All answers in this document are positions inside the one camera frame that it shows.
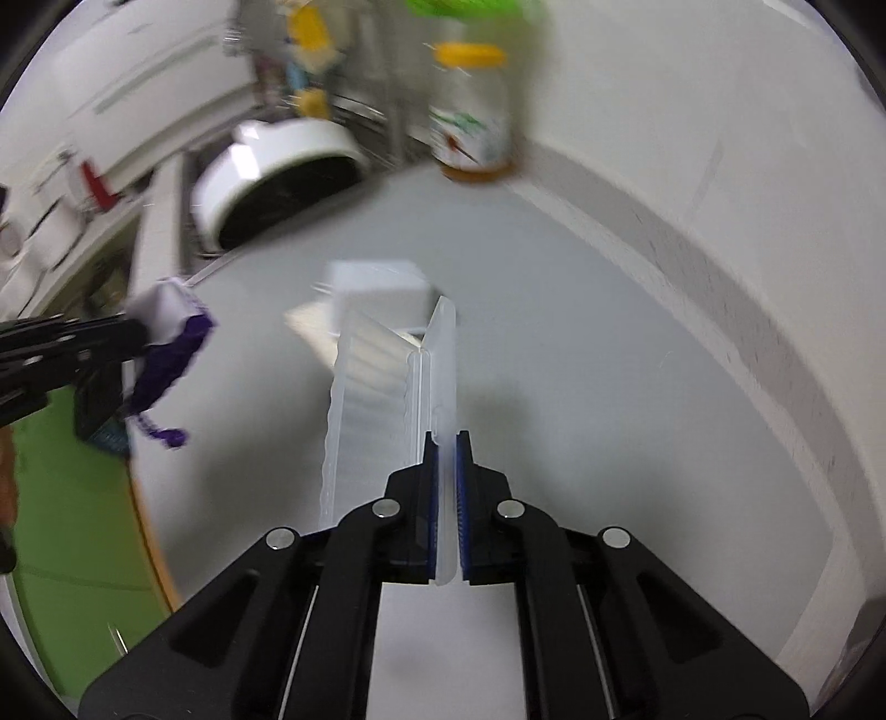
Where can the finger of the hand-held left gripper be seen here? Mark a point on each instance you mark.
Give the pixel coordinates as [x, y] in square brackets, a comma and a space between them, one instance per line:
[97, 332]
[41, 388]

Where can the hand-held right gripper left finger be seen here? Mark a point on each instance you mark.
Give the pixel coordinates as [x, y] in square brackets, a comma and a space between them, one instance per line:
[430, 498]

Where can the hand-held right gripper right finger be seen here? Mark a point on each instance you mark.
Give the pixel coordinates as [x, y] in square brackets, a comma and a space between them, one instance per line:
[462, 512]

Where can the black trash bin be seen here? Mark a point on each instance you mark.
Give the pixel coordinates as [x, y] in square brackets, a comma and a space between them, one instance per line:
[100, 415]

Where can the purple floral packet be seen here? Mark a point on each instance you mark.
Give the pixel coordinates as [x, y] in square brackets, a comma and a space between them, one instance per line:
[173, 346]

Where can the translucent plastic case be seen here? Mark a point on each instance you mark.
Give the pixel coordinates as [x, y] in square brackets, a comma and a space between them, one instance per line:
[374, 415]

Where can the white rice cooker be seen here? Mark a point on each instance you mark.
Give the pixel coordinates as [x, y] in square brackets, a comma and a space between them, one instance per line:
[55, 232]

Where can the red board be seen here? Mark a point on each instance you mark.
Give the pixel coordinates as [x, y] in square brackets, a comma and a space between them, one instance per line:
[98, 185]

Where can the white foam packet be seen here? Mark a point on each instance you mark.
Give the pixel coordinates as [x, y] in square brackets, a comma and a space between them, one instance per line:
[311, 320]

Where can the white ribbed plastic box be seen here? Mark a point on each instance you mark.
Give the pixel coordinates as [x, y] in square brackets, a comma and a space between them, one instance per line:
[377, 284]

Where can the white round pot in sink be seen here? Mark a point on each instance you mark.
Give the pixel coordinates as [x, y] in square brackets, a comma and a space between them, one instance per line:
[277, 166]

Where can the white dishwasher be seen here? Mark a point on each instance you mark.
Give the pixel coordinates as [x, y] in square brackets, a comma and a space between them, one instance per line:
[159, 76]

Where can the yellow bottle brush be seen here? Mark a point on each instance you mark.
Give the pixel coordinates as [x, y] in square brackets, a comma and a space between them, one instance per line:
[313, 104]

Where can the steel sink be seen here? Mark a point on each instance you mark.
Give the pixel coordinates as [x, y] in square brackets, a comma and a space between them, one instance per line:
[377, 114]

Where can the yellow and white cup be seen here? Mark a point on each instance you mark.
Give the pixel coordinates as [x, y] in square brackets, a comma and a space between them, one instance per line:
[310, 38]

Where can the jar with yellow lid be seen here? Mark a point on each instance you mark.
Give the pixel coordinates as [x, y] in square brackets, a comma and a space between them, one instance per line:
[471, 118]

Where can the green plastic basket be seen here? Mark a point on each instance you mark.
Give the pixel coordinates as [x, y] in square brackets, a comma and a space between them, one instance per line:
[471, 7]

